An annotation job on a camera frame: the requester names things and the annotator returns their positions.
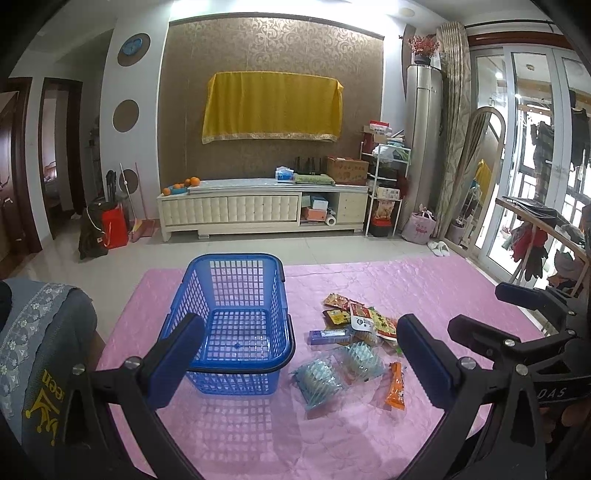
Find green folded cloth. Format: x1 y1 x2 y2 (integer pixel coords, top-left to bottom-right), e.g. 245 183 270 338
294 174 335 186

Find grey chair with lace cover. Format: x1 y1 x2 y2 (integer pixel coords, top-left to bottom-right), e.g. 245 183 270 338
0 277 99 458

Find broom with pink dustpan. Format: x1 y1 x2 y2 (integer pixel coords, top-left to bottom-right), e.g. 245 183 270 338
118 164 156 243

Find purple Doublemint gum pack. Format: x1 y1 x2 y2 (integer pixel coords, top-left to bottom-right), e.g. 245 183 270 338
308 329 353 345

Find blue plastic basket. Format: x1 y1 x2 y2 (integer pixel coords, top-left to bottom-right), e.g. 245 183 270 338
159 253 296 396

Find purple yellow chips bag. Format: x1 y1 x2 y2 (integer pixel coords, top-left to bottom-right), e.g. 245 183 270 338
322 309 351 328

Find red shopping bag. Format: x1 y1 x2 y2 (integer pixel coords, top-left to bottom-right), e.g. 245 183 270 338
101 205 128 249

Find red white snack bag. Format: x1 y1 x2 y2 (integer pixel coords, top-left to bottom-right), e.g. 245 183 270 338
349 302 397 346

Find cardboard box on cabinet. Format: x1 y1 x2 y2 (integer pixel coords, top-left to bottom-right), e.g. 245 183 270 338
325 156 369 185

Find patterned beige curtain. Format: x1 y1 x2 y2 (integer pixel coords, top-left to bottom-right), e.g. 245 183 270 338
436 21 472 238

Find pink quilted table mat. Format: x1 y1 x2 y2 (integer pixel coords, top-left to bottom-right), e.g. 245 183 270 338
94 254 546 480

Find blue striped cracker pack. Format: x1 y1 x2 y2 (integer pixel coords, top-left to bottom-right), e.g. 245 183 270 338
293 356 346 410
335 342 385 385

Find yellow cloth covered TV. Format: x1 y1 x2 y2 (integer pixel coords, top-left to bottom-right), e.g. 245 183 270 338
201 71 344 144

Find orange snack bar pack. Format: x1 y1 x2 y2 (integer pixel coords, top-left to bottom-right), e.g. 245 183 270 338
385 362 406 411

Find red orange snack pouch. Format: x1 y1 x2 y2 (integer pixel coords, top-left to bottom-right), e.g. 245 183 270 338
322 293 349 311

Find tall standing air conditioner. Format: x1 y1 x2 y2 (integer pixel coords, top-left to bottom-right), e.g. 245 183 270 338
400 64 443 227

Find blue wall clock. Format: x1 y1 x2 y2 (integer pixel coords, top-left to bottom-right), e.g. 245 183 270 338
117 33 150 67

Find white metal shelf rack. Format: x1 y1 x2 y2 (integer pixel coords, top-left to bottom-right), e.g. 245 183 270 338
360 120 411 236

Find cream TV cabinet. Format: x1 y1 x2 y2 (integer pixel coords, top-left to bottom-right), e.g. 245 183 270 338
157 178 369 241

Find wooden drying rack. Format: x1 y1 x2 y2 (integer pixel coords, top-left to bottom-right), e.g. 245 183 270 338
493 195 591 296

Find white slippers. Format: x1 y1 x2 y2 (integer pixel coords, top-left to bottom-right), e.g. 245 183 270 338
427 241 451 257

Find blue tissue pack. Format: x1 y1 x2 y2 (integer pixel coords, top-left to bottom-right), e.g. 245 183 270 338
274 166 294 183

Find oranges on blue plate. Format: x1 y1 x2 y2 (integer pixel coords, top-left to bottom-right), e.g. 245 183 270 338
162 176 200 196

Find pink tote bag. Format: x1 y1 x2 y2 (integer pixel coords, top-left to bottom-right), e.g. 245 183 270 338
402 210 437 245

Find black bag on floor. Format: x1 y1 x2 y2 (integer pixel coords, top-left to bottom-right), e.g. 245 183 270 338
78 202 108 261

